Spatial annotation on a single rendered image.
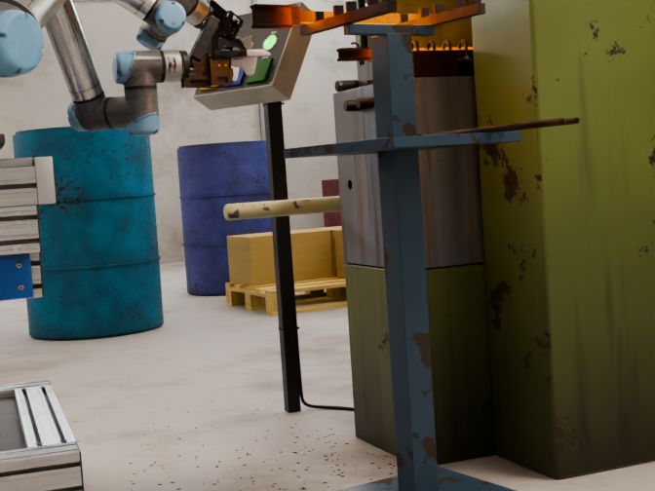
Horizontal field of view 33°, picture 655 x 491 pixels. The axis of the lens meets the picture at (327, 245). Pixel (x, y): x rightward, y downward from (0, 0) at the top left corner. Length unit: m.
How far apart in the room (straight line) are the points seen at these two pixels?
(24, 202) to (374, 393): 1.10
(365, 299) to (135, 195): 2.72
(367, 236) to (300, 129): 7.62
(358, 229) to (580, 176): 0.62
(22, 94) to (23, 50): 7.83
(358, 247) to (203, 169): 4.06
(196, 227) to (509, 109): 4.53
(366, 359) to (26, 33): 1.24
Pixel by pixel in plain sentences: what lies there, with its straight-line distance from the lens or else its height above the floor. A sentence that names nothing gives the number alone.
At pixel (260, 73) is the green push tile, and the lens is 3.12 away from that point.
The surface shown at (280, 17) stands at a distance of 2.24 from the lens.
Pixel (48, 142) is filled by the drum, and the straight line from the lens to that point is 5.34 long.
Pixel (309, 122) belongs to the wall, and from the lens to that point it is 10.37.
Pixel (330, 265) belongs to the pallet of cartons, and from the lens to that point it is 6.18.
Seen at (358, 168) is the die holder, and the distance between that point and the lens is 2.77.
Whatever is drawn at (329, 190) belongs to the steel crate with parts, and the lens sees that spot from 9.84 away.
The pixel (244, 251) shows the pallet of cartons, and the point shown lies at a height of 0.31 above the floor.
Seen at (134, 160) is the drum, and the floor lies 0.84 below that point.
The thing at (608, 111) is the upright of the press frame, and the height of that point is 0.80.
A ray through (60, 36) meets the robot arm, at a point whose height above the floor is 1.05.
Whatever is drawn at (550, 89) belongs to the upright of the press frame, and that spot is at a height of 0.86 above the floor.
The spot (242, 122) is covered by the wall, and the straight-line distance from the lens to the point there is 10.20.
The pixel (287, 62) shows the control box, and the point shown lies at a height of 1.02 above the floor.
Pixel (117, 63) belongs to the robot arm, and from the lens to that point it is 2.55.
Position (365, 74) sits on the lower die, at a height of 0.95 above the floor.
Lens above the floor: 0.70
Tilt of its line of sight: 4 degrees down
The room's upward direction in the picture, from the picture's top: 4 degrees counter-clockwise
